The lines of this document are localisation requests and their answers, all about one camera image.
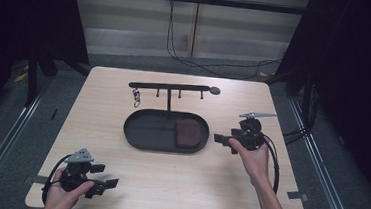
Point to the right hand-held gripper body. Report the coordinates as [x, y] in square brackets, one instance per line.
[251, 136]

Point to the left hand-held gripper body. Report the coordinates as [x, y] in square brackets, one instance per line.
[76, 171]

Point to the black key stand with tray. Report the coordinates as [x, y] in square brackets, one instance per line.
[151, 132]

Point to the person's right hand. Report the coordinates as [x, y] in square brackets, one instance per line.
[255, 163]

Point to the person's left hand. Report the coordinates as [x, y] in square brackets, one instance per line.
[60, 200]

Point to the grey tape strip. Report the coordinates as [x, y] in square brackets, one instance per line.
[297, 195]
[37, 179]

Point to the dark curtain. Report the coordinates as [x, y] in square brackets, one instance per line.
[19, 21]
[360, 64]

